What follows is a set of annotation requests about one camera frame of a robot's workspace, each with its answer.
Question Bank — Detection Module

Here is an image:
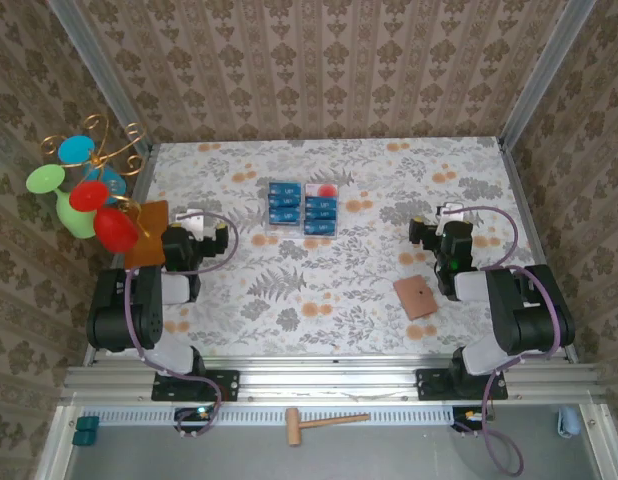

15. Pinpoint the left controller circuit board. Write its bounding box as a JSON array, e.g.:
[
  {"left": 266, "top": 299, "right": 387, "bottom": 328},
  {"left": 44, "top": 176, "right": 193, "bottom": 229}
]
[{"left": 174, "top": 406, "right": 215, "bottom": 434}]

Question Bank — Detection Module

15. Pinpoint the aluminium mounting rail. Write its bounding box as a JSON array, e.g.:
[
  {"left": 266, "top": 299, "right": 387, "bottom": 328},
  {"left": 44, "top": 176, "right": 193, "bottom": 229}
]
[{"left": 61, "top": 363, "right": 608, "bottom": 405}]

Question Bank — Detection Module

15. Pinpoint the white slotted cable duct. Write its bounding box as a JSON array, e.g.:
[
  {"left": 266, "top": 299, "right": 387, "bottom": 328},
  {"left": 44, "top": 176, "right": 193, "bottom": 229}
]
[{"left": 82, "top": 407, "right": 458, "bottom": 427}]

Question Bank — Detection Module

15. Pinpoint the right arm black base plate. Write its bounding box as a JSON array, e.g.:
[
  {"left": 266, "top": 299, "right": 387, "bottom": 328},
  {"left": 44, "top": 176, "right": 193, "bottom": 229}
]
[{"left": 416, "top": 368, "right": 509, "bottom": 401}]

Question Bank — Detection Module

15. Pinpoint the orange wooden base board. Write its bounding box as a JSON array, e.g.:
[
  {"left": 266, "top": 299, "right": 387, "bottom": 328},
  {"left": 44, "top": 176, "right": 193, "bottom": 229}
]
[{"left": 123, "top": 199, "right": 170, "bottom": 269}]

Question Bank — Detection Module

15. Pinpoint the aluminium frame post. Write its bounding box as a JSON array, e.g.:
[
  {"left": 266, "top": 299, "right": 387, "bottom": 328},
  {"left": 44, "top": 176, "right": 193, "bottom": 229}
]
[
  {"left": 45, "top": 0, "right": 155, "bottom": 151},
  {"left": 497, "top": 0, "right": 599, "bottom": 149}
]

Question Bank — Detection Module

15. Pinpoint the right controller circuit board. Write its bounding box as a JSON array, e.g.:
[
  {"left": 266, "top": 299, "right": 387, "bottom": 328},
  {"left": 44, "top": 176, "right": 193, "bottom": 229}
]
[{"left": 452, "top": 407, "right": 495, "bottom": 432}]

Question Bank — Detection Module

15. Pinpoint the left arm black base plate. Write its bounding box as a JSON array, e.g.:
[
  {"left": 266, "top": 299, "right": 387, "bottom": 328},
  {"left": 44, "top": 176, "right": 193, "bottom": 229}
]
[{"left": 152, "top": 369, "right": 240, "bottom": 402}]

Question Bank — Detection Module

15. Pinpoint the blue plastic wine glass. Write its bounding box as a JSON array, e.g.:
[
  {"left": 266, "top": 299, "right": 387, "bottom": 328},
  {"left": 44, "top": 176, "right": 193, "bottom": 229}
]
[{"left": 57, "top": 135, "right": 127, "bottom": 206}]

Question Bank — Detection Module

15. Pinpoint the controller circuit board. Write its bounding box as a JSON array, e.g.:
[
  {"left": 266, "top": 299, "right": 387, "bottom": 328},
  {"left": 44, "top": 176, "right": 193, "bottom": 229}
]
[
  {"left": 452, "top": 407, "right": 495, "bottom": 432},
  {"left": 174, "top": 406, "right": 215, "bottom": 434}
]

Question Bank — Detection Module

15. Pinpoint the gold wire glass rack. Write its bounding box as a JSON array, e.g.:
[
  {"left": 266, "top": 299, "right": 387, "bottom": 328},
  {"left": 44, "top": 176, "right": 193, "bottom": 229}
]
[{"left": 40, "top": 113, "right": 153, "bottom": 240}]

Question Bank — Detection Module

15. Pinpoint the wooden mallet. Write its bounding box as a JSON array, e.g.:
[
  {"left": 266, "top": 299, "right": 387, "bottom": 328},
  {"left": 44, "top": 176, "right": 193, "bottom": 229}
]
[{"left": 285, "top": 407, "right": 371, "bottom": 447}]

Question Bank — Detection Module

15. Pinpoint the red plastic wine glass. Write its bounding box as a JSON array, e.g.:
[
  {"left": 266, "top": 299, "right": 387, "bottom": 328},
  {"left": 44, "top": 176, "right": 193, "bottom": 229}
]
[{"left": 68, "top": 180, "right": 141, "bottom": 255}]

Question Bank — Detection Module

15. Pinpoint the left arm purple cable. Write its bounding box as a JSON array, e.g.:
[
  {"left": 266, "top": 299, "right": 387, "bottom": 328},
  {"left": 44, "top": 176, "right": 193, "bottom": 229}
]
[{"left": 124, "top": 212, "right": 240, "bottom": 440}]

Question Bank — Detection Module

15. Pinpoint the brown leather card holder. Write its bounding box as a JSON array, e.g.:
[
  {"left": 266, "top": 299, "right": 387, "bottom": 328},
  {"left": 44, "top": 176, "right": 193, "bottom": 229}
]
[{"left": 392, "top": 273, "right": 439, "bottom": 321}]

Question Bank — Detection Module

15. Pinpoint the light blue cloth roll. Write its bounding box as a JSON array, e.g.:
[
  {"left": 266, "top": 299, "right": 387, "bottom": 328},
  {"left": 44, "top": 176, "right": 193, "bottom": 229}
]
[{"left": 557, "top": 405, "right": 581, "bottom": 440}]

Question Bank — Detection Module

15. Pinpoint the clear acrylic card rack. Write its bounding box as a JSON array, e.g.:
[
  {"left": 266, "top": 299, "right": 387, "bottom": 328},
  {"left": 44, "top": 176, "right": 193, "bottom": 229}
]
[{"left": 265, "top": 179, "right": 340, "bottom": 240}]

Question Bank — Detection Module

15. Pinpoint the aluminium table side rail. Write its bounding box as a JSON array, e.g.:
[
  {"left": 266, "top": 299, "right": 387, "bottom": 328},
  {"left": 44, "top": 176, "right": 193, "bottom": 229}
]
[
  {"left": 497, "top": 137, "right": 580, "bottom": 364},
  {"left": 83, "top": 143, "right": 160, "bottom": 367}
]

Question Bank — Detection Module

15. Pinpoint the green plastic wine glass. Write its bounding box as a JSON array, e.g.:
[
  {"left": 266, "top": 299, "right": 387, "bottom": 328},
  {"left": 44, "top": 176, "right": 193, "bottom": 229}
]
[{"left": 26, "top": 164, "right": 98, "bottom": 240}]

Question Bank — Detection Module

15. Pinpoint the floral patterned table cover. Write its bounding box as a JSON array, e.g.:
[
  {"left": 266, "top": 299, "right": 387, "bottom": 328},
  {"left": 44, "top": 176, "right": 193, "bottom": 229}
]
[{"left": 111, "top": 137, "right": 563, "bottom": 357}]

